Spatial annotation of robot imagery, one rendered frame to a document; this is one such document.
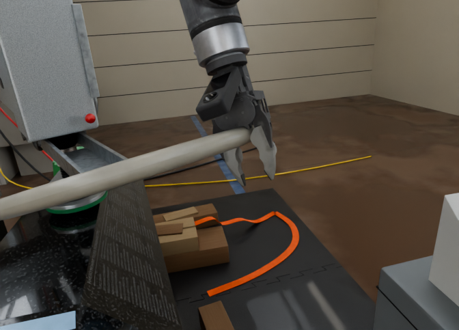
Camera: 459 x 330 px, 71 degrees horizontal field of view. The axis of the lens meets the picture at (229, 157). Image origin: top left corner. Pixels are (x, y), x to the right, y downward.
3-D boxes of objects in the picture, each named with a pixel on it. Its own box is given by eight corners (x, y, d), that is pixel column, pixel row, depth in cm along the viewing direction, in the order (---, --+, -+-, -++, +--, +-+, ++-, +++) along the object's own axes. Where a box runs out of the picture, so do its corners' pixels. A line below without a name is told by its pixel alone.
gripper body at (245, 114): (273, 121, 59) (255, 56, 58) (259, 125, 51) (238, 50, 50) (236, 132, 62) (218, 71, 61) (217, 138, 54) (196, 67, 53)
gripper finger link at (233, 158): (253, 179, 61) (248, 130, 59) (242, 187, 55) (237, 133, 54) (238, 179, 62) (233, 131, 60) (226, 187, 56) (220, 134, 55)
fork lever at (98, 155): (22, 141, 128) (18, 128, 126) (74, 130, 139) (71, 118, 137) (69, 197, 76) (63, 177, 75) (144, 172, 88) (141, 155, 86)
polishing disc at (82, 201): (104, 202, 116) (103, 199, 115) (38, 214, 110) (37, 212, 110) (107, 180, 135) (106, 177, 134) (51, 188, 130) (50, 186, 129)
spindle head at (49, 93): (14, 131, 127) (-25, 5, 111) (73, 119, 140) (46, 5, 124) (31, 152, 101) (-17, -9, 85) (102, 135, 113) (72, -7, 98)
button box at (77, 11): (85, 95, 113) (65, 6, 103) (92, 94, 115) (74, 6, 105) (91, 98, 107) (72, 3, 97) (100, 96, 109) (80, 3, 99)
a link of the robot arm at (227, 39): (231, 18, 49) (178, 42, 53) (240, 49, 49) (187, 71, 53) (250, 28, 57) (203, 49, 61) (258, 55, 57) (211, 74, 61)
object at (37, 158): (11, 181, 362) (-15, 104, 331) (44, 146, 481) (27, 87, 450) (70, 173, 375) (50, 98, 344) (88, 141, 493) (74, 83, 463)
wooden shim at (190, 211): (166, 223, 237) (166, 221, 236) (162, 216, 245) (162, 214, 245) (198, 213, 247) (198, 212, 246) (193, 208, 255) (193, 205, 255)
